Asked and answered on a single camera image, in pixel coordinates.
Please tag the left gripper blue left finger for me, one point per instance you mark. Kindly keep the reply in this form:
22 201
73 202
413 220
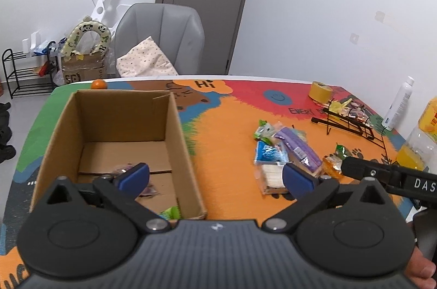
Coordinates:
133 178

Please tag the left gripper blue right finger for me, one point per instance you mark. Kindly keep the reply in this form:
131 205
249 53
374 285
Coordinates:
298 182

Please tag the white wafer clear pack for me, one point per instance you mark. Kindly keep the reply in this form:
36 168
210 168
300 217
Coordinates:
270 178

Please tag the yellow biscuit clear pack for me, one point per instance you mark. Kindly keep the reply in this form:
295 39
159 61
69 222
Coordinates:
331 166

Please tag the purple long snack pack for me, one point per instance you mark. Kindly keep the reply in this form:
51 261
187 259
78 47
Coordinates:
300 153

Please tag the blue snack packet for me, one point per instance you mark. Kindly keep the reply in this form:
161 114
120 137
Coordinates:
270 153

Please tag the light blue small packet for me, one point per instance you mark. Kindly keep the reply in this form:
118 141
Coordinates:
172 213

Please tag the light green small packet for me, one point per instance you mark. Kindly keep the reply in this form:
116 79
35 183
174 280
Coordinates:
265 132

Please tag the dark green snack packet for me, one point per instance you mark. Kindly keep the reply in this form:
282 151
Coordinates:
342 152

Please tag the person right hand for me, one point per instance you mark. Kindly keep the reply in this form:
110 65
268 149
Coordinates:
420 270

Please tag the orange juice bottle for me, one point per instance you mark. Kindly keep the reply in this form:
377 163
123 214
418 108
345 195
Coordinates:
419 150

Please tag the brown cardboard box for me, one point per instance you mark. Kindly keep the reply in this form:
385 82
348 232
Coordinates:
100 131

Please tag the colourful cartoon table mat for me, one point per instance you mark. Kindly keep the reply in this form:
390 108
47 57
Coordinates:
223 250

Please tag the white spray bottle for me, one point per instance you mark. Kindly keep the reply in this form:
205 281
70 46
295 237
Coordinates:
399 105

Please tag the yellow plastic wrapper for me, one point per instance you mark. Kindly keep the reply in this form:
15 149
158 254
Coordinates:
340 108

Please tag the clear bag of trinkets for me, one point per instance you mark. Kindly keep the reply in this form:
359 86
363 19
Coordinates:
356 111

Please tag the yellow tape roll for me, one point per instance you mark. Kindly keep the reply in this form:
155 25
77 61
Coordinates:
320 92

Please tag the orange tangerine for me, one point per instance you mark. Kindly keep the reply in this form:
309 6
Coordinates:
98 85

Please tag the dotted cream cushion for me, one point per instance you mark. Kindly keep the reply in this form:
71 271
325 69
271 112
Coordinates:
146 59

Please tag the small brown SF carton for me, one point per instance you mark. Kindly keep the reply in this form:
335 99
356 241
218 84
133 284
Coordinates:
86 67

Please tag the black clothes pile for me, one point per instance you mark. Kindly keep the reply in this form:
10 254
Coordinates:
7 151

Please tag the grey upholstered chair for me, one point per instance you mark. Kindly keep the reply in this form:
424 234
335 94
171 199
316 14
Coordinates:
176 29

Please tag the panda print neck pillow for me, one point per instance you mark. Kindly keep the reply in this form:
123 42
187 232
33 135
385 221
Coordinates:
89 37

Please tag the black wire stand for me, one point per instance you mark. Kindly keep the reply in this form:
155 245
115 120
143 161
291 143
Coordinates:
373 134

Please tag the black wire shoe rack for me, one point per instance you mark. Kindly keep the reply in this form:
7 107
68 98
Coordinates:
25 81

